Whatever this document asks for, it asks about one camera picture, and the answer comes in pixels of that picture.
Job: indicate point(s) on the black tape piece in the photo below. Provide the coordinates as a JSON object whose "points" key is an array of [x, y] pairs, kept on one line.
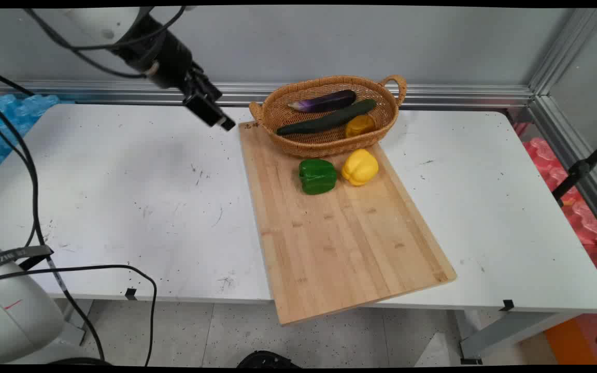
{"points": [[130, 293], [507, 305]]}

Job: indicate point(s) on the red foam sheet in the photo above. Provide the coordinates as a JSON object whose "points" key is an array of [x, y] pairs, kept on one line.
{"points": [[581, 212]]}

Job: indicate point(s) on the purple eggplant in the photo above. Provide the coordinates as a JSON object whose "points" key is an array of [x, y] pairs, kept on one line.
{"points": [[324, 101]]}

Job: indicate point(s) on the black round floor object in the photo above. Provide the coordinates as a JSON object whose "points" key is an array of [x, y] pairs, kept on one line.
{"points": [[267, 360]]}

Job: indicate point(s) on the grey table leg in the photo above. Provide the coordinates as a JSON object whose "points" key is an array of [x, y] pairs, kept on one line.
{"points": [[511, 331], [73, 324]]}

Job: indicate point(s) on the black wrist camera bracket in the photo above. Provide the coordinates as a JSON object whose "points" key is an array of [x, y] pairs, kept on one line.
{"points": [[138, 44]]}

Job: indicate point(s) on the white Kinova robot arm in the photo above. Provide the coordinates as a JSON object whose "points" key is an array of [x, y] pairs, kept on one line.
{"points": [[16, 316]]}

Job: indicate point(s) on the long dark green cucumber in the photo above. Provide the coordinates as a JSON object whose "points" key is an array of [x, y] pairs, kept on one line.
{"points": [[324, 120]]}

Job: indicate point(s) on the orange floor mat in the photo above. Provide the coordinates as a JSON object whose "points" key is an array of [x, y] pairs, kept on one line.
{"points": [[578, 339]]}

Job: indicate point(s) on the aluminium frame rail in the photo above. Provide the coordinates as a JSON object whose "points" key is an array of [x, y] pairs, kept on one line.
{"points": [[578, 150], [381, 95]]}

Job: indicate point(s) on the aluminium frame post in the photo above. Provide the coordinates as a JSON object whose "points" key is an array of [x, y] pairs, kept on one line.
{"points": [[568, 46]]}

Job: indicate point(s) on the black tripod stand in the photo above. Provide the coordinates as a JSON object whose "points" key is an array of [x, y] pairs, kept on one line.
{"points": [[581, 168]]}

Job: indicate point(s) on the green bell pepper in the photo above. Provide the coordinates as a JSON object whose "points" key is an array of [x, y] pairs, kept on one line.
{"points": [[317, 176]]}

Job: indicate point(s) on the bamboo cutting board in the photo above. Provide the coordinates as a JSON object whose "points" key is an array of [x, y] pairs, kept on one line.
{"points": [[340, 243]]}

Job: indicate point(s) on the woven wicker basket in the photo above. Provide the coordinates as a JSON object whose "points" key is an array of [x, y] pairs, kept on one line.
{"points": [[324, 142]]}

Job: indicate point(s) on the bright yellow bell pepper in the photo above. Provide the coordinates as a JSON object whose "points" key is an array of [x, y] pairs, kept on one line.
{"points": [[359, 167]]}

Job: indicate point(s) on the blue foam sheet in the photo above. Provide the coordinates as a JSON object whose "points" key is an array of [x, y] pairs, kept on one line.
{"points": [[3, 129]]}

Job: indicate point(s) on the dark yellow bell pepper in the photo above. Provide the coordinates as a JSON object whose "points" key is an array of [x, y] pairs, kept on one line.
{"points": [[359, 126]]}

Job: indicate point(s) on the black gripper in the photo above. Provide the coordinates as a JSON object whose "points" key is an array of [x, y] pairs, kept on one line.
{"points": [[174, 59]]}

